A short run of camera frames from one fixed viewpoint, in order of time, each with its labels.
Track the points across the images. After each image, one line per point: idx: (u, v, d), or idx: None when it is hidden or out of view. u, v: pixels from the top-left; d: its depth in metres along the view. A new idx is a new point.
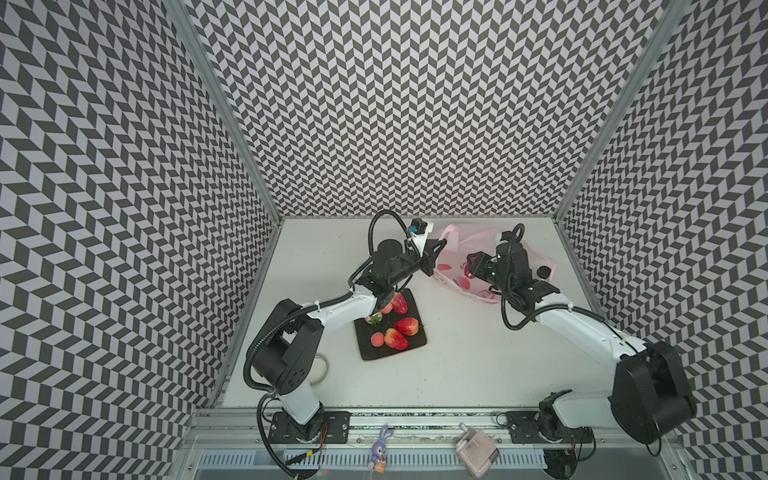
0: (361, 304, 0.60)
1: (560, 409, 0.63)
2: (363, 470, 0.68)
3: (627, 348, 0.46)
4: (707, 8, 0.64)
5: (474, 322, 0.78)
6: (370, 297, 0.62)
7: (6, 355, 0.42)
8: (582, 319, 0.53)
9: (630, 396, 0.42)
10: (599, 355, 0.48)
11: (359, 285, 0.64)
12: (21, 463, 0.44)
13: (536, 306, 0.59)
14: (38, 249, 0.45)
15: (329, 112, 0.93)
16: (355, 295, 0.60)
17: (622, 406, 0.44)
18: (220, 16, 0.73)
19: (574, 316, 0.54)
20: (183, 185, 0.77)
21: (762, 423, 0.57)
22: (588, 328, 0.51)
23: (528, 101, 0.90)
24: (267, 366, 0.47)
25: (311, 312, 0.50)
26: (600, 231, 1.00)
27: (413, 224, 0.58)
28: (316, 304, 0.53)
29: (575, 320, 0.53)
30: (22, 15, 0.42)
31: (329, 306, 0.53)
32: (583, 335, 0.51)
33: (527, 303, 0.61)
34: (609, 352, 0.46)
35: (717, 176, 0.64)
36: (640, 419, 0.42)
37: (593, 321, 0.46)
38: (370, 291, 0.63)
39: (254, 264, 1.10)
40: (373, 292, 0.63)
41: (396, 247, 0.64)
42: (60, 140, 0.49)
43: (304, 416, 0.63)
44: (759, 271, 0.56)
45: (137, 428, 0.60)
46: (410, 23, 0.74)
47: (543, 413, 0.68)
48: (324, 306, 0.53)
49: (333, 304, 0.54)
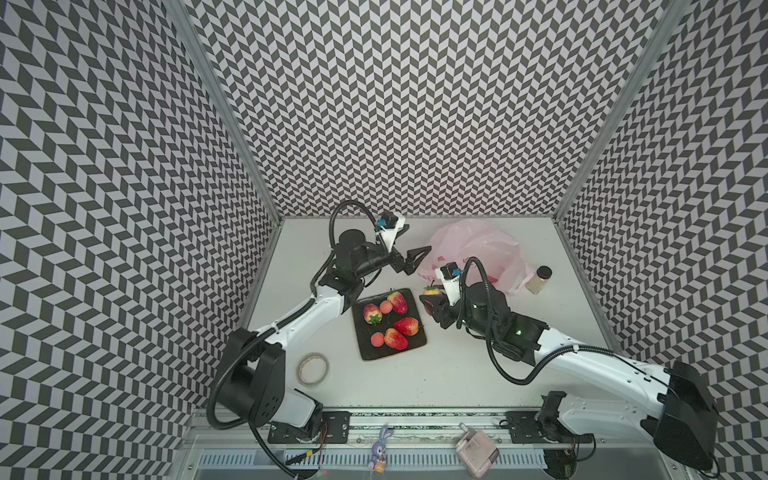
0: (328, 308, 0.57)
1: (569, 421, 0.61)
2: (363, 469, 0.69)
3: (655, 384, 0.43)
4: (707, 7, 0.63)
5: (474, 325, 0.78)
6: (335, 298, 0.58)
7: (6, 355, 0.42)
8: (599, 360, 0.48)
9: (678, 435, 0.40)
10: (633, 398, 0.44)
11: (323, 286, 0.60)
12: (21, 462, 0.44)
13: (537, 353, 0.53)
14: (37, 249, 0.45)
15: (329, 112, 0.93)
16: (316, 303, 0.55)
17: (673, 450, 0.43)
18: (220, 16, 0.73)
19: (587, 358, 0.49)
20: (183, 185, 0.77)
21: (762, 423, 0.57)
22: (610, 371, 0.47)
23: (528, 101, 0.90)
24: (238, 400, 0.43)
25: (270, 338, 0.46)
26: (600, 231, 1.00)
27: (383, 219, 0.74)
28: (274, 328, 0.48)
29: (592, 363, 0.48)
30: (21, 15, 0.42)
31: (289, 324, 0.49)
32: (611, 380, 0.46)
33: (523, 350, 0.54)
34: (643, 394, 0.43)
35: (717, 176, 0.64)
36: (696, 455, 0.40)
37: (613, 363, 0.47)
38: (334, 289, 0.60)
39: (254, 264, 1.10)
40: (337, 292, 0.59)
41: (358, 236, 0.61)
42: (60, 140, 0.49)
43: (302, 421, 0.63)
44: (759, 270, 0.56)
45: (137, 428, 0.60)
46: (410, 23, 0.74)
47: (546, 424, 0.67)
48: (282, 325, 0.49)
49: (294, 321, 0.50)
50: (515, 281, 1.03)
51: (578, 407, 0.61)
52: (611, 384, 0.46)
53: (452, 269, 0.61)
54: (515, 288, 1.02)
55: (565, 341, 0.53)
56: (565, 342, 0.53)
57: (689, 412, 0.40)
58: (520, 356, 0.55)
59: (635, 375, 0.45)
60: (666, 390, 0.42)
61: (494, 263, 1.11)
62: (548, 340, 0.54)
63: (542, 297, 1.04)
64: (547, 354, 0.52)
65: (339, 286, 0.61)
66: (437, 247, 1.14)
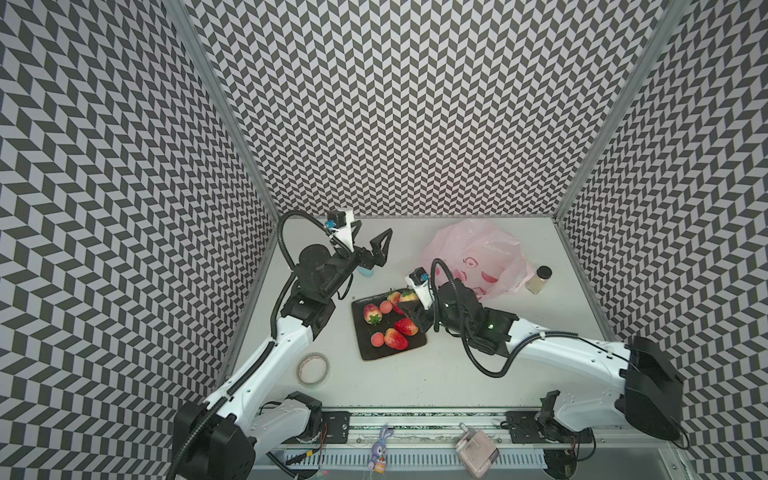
0: (294, 346, 0.51)
1: (565, 418, 0.61)
2: (363, 469, 0.69)
3: (617, 360, 0.45)
4: (707, 7, 0.63)
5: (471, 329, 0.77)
6: (299, 339, 0.52)
7: (6, 355, 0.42)
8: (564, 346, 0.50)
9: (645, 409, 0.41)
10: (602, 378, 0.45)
11: (287, 321, 0.53)
12: (21, 462, 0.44)
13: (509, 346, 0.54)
14: (37, 249, 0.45)
15: (329, 112, 0.93)
16: (277, 346, 0.49)
17: (641, 423, 0.43)
18: (219, 16, 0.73)
19: (554, 344, 0.50)
20: (183, 185, 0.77)
21: (762, 423, 0.57)
22: (574, 353, 0.48)
23: (527, 101, 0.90)
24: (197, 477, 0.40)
25: (221, 410, 0.41)
26: (600, 231, 1.00)
27: (331, 221, 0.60)
28: (226, 396, 0.42)
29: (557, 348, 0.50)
30: (21, 15, 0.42)
31: (245, 382, 0.44)
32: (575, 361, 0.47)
33: (496, 343, 0.55)
34: (606, 371, 0.44)
35: (717, 176, 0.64)
36: (662, 425, 0.41)
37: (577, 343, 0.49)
38: (298, 321, 0.53)
39: (253, 264, 1.10)
40: (301, 331, 0.52)
41: (320, 254, 0.53)
42: (60, 140, 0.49)
43: (301, 430, 0.64)
44: (759, 270, 0.56)
45: (137, 428, 0.60)
46: (409, 23, 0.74)
47: (547, 425, 0.66)
48: (237, 388, 0.43)
49: (249, 378, 0.44)
50: (515, 279, 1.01)
51: (569, 402, 0.62)
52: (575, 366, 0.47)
53: (421, 275, 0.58)
54: (516, 286, 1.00)
55: (533, 329, 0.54)
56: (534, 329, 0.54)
57: (650, 383, 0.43)
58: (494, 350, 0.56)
59: (598, 354, 0.46)
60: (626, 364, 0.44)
61: (495, 263, 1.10)
62: (520, 332, 0.55)
63: (542, 298, 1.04)
64: (517, 344, 0.53)
65: (304, 314, 0.54)
66: (435, 248, 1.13)
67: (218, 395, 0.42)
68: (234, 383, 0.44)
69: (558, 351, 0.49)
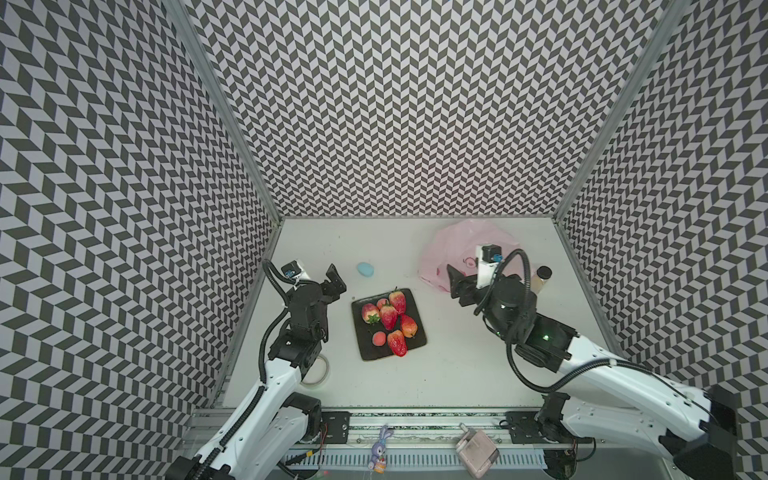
0: (283, 388, 0.52)
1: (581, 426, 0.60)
2: (363, 470, 0.68)
3: (694, 410, 0.41)
4: (707, 8, 0.64)
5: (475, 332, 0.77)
6: (284, 376, 0.52)
7: (6, 355, 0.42)
8: (628, 376, 0.46)
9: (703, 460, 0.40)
10: (664, 417, 0.43)
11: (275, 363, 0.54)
12: (21, 463, 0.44)
13: (566, 364, 0.49)
14: (38, 249, 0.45)
15: (329, 112, 0.93)
16: (267, 387, 0.50)
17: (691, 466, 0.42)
18: (220, 16, 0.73)
19: (622, 375, 0.46)
20: (183, 185, 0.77)
21: (762, 423, 0.57)
22: (645, 389, 0.44)
23: (528, 101, 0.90)
24: None
25: (215, 461, 0.41)
26: (601, 231, 0.99)
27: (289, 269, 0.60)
28: (218, 448, 0.42)
29: (627, 379, 0.45)
30: (22, 16, 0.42)
31: (237, 431, 0.44)
32: (647, 401, 0.43)
33: (548, 354, 0.50)
34: (683, 418, 0.41)
35: (717, 176, 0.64)
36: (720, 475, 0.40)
37: (643, 380, 0.45)
38: (286, 363, 0.54)
39: (253, 264, 1.10)
40: (289, 368, 0.53)
41: (312, 290, 0.59)
42: (61, 140, 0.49)
43: (302, 433, 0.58)
44: (759, 271, 0.56)
45: (137, 428, 0.60)
46: (409, 23, 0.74)
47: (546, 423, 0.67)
48: (229, 438, 0.44)
49: (240, 426, 0.45)
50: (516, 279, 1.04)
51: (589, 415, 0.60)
52: (645, 405, 0.44)
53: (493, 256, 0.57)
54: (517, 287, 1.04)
55: (600, 353, 0.49)
56: (598, 352, 0.49)
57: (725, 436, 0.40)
58: (543, 361, 0.51)
59: (674, 398, 0.43)
60: (707, 416, 0.41)
61: None
62: (578, 349, 0.50)
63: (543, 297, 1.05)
64: (579, 365, 0.48)
65: (292, 356, 0.55)
66: (436, 248, 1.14)
67: (210, 446, 0.43)
68: (226, 432, 0.44)
69: (626, 383, 0.45)
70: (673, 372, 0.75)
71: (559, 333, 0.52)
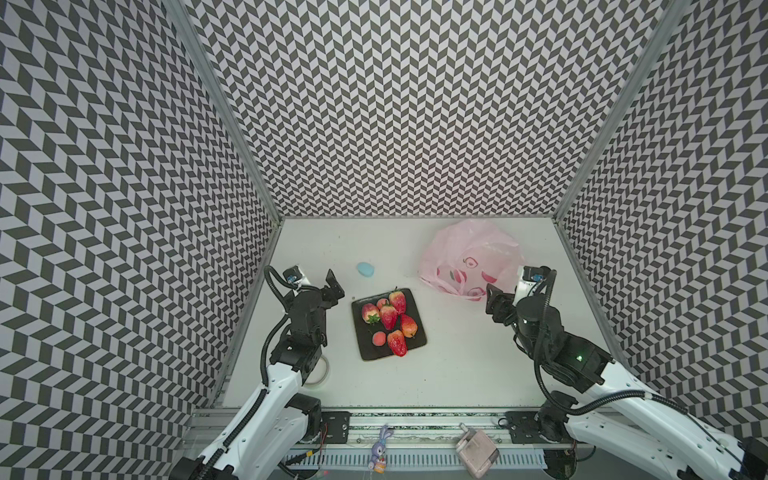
0: (285, 392, 0.53)
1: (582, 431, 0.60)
2: (363, 469, 0.69)
3: (726, 457, 0.41)
4: (707, 8, 0.64)
5: (476, 331, 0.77)
6: (286, 380, 0.53)
7: (6, 355, 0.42)
8: (660, 412, 0.45)
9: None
10: (690, 457, 0.43)
11: (275, 366, 0.55)
12: (21, 463, 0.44)
13: (599, 388, 0.48)
14: (38, 249, 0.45)
15: (329, 112, 0.93)
16: (270, 391, 0.51)
17: None
18: (220, 16, 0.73)
19: (655, 409, 0.45)
20: (183, 185, 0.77)
21: (762, 423, 0.57)
22: (676, 427, 0.44)
23: (528, 101, 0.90)
24: None
25: (218, 461, 0.42)
26: (600, 231, 1.00)
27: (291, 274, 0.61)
28: (221, 449, 0.43)
29: (658, 415, 0.45)
30: (22, 15, 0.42)
31: (240, 432, 0.45)
32: (677, 440, 0.43)
33: (579, 373, 0.50)
34: (712, 463, 0.41)
35: (717, 176, 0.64)
36: None
37: (675, 418, 0.45)
38: (287, 367, 0.55)
39: (253, 264, 1.10)
40: (290, 372, 0.54)
41: (313, 296, 0.60)
42: (61, 140, 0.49)
43: (302, 433, 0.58)
44: (759, 271, 0.56)
45: (137, 428, 0.60)
46: (410, 23, 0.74)
47: (544, 419, 0.67)
48: (232, 439, 0.44)
49: (243, 428, 0.46)
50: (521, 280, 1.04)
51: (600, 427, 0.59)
52: (675, 444, 0.44)
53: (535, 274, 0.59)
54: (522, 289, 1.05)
55: (633, 384, 0.48)
56: (633, 383, 0.48)
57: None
58: (572, 381, 0.50)
59: (706, 441, 0.42)
60: (739, 465, 0.40)
61: (495, 262, 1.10)
62: (612, 375, 0.49)
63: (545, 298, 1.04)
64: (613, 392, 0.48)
65: (293, 360, 0.56)
66: (436, 249, 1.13)
67: (213, 447, 0.43)
68: (229, 433, 0.45)
69: (657, 419, 0.45)
70: (673, 372, 0.75)
71: (593, 355, 0.52)
